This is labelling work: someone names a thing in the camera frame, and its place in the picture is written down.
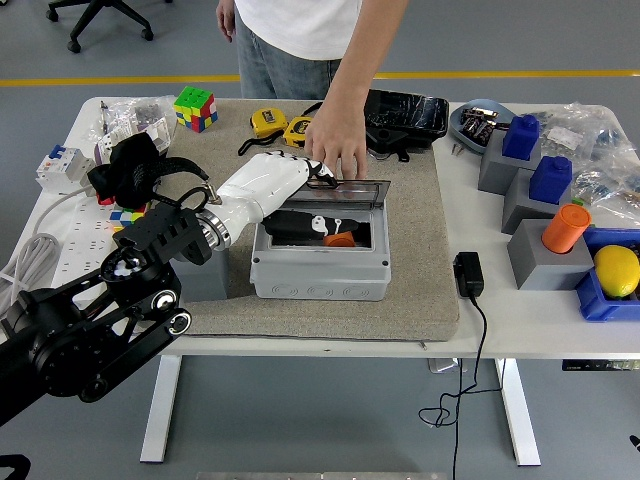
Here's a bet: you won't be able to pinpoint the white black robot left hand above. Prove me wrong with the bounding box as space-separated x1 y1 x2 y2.
212 151 362 247

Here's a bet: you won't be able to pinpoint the person's left hand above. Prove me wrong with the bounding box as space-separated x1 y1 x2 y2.
303 99 371 182

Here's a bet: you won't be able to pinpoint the person's right hand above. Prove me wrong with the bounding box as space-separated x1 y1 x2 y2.
215 0 239 44

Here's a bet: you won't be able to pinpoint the orange cylinder battery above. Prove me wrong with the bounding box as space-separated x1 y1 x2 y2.
541 203 593 255
322 231 357 249

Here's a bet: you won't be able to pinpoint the grey electrical box clear lid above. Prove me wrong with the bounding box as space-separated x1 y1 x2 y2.
249 178 393 301

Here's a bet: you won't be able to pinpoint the yellow tape measure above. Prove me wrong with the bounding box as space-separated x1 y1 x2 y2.
282 102 324 149
237 106 290 157

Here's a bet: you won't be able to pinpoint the person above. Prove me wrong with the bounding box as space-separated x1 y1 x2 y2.
215 0 409 101

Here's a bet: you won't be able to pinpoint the black plastic tray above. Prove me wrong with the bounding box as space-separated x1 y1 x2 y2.
364 88 450 162

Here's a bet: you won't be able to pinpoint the black table control panel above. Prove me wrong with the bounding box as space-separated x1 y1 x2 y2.
561 358 640 373

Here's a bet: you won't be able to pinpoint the colourful puzzle cube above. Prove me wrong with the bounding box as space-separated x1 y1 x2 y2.
108 202 150 230
173 85 219 134

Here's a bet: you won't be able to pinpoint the grey block holder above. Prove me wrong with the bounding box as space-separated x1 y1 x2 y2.
169 247 231 304
507 218 596 292
501 168 574 236
477 130 544 196

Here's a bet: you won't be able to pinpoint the black office chair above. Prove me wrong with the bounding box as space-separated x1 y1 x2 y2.
45 0 174 54

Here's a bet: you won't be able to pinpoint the white table leg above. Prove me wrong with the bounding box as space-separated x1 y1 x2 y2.
138 355 182 464
494 357 542 467

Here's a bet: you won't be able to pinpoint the blue-grey bowl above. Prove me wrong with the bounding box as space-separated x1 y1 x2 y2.
449 98 516 154

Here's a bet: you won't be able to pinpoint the clear bag with white parts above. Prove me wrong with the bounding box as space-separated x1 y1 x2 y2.
82 94 179 166

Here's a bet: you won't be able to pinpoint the dark small parts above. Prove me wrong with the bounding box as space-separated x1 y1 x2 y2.
459 105 501 146

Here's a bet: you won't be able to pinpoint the black cloth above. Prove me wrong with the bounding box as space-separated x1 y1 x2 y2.
87 131 166 209

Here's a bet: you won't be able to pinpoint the blue plastic bin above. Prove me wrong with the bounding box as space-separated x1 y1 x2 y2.
573 227 640 324

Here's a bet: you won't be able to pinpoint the grey-brown mat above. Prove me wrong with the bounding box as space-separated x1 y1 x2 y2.
122 97 462 344

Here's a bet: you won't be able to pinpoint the yellow lemon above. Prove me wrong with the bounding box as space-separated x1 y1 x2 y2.
593 244 640 301

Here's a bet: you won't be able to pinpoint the blue bottle-shaped block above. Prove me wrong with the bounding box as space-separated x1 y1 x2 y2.
501 114 542 162
528 155 574 205

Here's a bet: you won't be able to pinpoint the black power adapter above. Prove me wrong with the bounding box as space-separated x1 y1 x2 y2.
452 251 486 299

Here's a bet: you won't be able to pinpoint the white circuit breaker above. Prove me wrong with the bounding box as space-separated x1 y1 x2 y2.
35 143 96 195

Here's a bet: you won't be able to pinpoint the clear bags of components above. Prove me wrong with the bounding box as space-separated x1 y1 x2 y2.
532 102 640 226

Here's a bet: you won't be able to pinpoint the black adapter cord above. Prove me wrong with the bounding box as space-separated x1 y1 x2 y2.
417 294 506 480

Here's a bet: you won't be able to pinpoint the silver bracket under table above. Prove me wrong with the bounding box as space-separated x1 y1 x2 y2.
428 357 467 374

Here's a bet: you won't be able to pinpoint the white power strip cable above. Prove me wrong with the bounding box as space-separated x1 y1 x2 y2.
0 184 96 311

